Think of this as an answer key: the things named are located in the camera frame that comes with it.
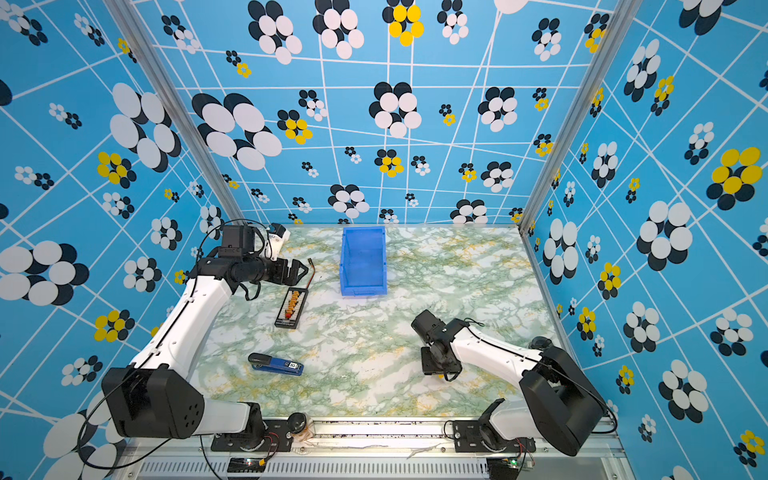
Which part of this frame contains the right green circuit board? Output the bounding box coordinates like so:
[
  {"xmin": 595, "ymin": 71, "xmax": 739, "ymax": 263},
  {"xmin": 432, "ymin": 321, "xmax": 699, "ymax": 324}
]
[{"xmin": 486, "ymin": 458, "xmax": 521, "ymax": 480}]

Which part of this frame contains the brown bent hex key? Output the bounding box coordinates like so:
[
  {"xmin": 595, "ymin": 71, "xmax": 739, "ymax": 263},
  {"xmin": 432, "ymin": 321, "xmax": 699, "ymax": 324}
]
[{"xmin": 305, "ymin": 258, "xmax": 316, "ymax": 290}]

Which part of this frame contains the blue black stapler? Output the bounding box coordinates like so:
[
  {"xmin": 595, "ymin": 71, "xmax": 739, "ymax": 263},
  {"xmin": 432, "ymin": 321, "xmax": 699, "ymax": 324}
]
[{"xmin": 248, "ymin": 353, "xmax": 304, "ymax": 376}]

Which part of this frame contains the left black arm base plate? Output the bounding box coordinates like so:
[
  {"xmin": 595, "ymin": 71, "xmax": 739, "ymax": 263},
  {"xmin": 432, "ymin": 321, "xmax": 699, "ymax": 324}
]
[{"xmin": 210, "ymin": 419, "xmax": 293, "ymax": 453}]

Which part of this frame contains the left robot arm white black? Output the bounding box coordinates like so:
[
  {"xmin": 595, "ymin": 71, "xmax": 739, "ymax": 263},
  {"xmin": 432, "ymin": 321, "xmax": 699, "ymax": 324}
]
[{"xmin": 102, "ymin": 249, "xmax": 309, "ymax": 448}]

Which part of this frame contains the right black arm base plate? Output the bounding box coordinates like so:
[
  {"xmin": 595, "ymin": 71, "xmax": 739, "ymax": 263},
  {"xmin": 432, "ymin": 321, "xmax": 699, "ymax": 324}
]
[{"xmin": 443, "ymin": 420, "xmax": 536, "ymax": 456}]

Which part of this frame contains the blue plastic bin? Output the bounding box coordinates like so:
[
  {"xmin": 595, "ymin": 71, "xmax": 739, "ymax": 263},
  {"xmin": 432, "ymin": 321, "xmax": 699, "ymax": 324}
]
[{"xmin": 339, "ymin": 226, "xmax": 388, "ymax": 297}]

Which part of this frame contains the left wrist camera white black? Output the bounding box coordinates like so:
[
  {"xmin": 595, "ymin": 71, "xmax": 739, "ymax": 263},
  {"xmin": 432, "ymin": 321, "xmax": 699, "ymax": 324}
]
[{"xmin": 264, "ymin": 223, "xmax": 290, "ymax": 261}]

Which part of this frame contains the black lidded clear jar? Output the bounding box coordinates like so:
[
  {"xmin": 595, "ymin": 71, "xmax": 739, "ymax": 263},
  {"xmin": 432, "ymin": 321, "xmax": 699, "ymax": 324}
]
[{"xmin": 528, "ymin": 336, "xmax": 553, "ymax": 351}]

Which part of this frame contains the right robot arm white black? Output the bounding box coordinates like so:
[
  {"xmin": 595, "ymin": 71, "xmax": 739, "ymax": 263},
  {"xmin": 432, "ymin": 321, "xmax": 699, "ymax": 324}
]
[{"xmin": 411, "ymin": 310, "xmax": 611, "ymax": 457}]

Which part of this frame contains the green circuit board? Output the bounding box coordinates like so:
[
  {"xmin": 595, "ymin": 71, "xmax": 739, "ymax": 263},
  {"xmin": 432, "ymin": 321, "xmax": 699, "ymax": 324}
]
[
  {"xmin": 227, "ymin": 457, "xmax": 267, "ymax": 474},
  {"xmin": 486, "ymin": 458, "xmax": 521, "ymax": 480}
]

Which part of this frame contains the left green circuit board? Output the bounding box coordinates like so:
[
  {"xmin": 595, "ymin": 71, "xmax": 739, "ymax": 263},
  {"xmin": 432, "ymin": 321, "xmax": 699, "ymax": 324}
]
[{"xmin": 227, "ymin": 457, "xmax": 267, "ymax": 474}]

